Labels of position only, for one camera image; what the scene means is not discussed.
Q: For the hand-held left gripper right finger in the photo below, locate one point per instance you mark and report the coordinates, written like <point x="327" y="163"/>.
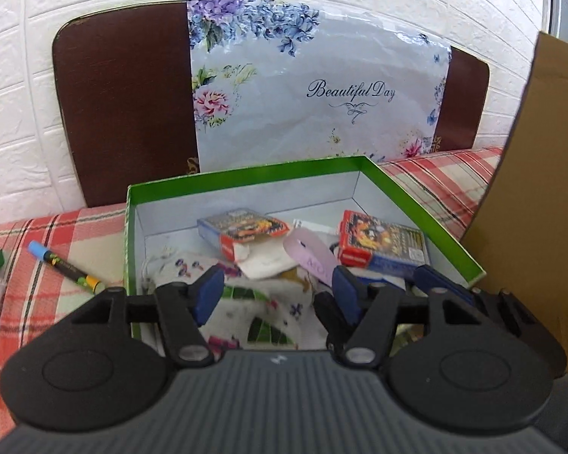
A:
<point x="346" y="295"/>

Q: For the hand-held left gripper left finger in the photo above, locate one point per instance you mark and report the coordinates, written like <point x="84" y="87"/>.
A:
<point x="208" y="293"/>

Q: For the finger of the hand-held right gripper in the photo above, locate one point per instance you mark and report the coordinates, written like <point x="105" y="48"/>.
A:
<point x="435" y="278"/>
<point x="329" y="314"/>

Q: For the white floral cloth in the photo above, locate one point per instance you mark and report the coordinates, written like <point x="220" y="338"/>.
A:
<point x="255" y="302"/>

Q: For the red playing card box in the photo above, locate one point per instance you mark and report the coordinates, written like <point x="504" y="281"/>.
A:
<point x="383" y="246"/>

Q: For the green cardboard box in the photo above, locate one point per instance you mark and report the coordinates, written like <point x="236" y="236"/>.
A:
<point x="246" y="177"/>

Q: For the pink paper tag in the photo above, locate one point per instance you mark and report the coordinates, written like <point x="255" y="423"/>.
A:
<point x="312" y="255"/>

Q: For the white folded paper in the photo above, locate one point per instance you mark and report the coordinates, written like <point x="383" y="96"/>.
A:
<point x="265" y="262"/>

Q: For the blue playing card box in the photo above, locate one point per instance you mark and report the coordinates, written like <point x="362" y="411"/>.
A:
<point x="239" y="229"/>

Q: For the black marker with blue tip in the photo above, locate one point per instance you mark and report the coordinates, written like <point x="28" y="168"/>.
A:
<point x="68" y="269"/>

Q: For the brown cardboard sheet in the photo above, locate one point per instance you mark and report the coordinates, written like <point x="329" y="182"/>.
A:
<point x="539" y="175"/>

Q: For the red plaid tablecloth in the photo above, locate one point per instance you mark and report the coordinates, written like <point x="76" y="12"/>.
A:
<point x="52" y="305"/>

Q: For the floral plastic bag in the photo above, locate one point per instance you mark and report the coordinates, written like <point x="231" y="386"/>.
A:
<point x="288" y="104"/>

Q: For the dark brown wooden board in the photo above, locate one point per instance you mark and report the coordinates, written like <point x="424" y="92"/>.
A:
<point x="123" y="104"/>

